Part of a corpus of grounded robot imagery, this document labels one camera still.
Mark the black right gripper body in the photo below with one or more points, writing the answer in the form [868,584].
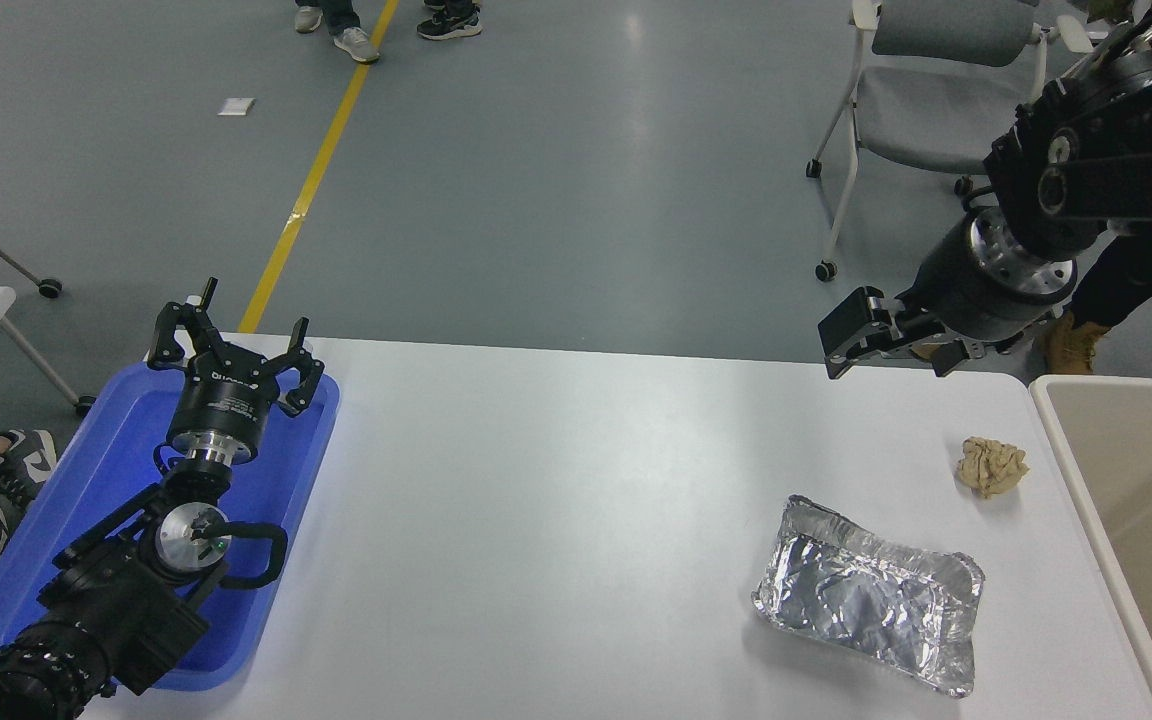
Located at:
[951,285]

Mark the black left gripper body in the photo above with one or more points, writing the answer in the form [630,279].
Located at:
[221,405]

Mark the foil tray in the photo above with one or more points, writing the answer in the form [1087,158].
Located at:
[866,595]

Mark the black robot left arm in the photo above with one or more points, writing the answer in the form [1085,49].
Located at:
[126,600]

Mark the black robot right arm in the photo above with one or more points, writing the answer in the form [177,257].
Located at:
[1116,150]

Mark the crumpled tan paper ball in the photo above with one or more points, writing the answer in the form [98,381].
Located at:
[991,467]

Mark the blue plastic tray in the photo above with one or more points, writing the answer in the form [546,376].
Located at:
[106,450]

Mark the large pale bin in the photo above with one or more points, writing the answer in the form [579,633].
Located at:
[1146,470]

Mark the white paper scrap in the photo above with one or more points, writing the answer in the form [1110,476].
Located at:
[236,106]

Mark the grey chair with white frame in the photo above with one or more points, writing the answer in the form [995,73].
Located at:
[936,120]

